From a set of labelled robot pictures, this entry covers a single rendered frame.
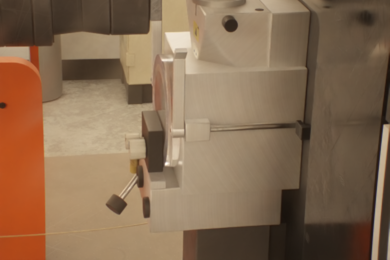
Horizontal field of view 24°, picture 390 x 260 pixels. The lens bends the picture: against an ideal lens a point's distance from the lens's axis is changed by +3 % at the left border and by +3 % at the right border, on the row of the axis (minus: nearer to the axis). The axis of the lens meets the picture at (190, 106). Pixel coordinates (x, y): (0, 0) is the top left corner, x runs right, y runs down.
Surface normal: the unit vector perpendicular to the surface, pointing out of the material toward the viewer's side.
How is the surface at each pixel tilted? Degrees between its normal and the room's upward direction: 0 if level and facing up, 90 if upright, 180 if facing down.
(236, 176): 90
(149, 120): 0
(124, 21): 90
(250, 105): 90
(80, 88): 0
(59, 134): 0
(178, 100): 90
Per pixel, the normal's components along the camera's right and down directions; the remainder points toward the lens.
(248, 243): 0.17, 0.37
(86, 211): 0.03, -0.93
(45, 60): 0.54, 0.32
